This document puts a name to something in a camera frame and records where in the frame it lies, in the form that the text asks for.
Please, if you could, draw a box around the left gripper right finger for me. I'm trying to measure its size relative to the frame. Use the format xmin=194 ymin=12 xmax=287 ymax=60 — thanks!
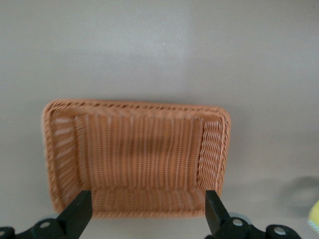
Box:
xmin=205 ymin=190 xmax=260 ymax=239

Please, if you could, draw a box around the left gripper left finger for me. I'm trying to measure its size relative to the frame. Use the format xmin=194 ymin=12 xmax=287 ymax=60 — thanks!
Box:
xmin=30 ymin=190 xmax=93 ymax=239

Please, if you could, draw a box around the clear yellowish tape roll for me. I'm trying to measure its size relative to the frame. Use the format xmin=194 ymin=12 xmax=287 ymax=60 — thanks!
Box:
xmin=307 ymin=199 xmax=319 ymax=229

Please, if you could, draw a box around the brown woven basket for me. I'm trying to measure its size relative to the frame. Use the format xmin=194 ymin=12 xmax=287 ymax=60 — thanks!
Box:
xmin=41 ymin=99 xmax=232 ymax=220

